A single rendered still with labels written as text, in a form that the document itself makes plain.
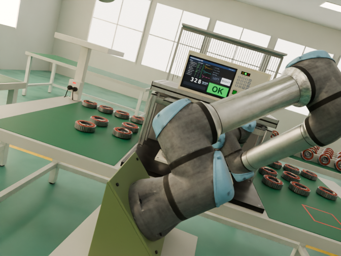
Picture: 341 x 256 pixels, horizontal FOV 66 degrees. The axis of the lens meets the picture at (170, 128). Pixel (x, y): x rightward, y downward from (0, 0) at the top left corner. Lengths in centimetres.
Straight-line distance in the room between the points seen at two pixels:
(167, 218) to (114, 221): 12
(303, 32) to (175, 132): 767
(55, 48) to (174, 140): 837
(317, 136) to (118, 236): 58
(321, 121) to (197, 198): 41
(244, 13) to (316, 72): 716
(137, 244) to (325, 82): 62
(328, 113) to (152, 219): 52
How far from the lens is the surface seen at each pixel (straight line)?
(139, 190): 63
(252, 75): 143
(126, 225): 63
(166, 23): 787
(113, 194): 60
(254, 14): 794
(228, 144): 102
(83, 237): 76
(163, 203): 61
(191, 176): 59
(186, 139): 60
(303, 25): 819
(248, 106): 68
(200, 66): 140
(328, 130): 82
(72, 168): 234
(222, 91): 141
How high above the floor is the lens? 122
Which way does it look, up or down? 13 degrees down
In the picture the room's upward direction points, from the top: 17 degrees clockwise
